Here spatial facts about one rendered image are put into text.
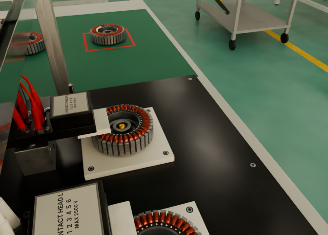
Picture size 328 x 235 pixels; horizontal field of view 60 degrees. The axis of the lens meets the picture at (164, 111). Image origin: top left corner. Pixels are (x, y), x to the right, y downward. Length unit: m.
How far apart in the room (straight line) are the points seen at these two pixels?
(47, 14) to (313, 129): 1.68
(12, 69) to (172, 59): 0.66
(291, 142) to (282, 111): 0.31
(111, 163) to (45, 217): 0.23
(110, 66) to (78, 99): 0.36
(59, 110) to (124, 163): 0.13
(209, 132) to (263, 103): 1.54
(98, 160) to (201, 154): 0.18
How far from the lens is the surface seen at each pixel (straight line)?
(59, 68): 0.65
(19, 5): 0.35
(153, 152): 0.49
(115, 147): 0.47
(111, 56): 0.89
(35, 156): 0.49
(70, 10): 1.36
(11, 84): 0.23
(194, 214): 0.42
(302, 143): 1.83
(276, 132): 1.86
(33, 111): 0.45
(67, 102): 0.48
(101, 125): 0.48
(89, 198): 0.27
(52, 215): 0.27
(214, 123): 0.58
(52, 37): 0.62
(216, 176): 0.48
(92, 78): 0.78
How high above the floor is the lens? 1.13
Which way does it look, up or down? 37 degrees down
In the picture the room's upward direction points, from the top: straight up
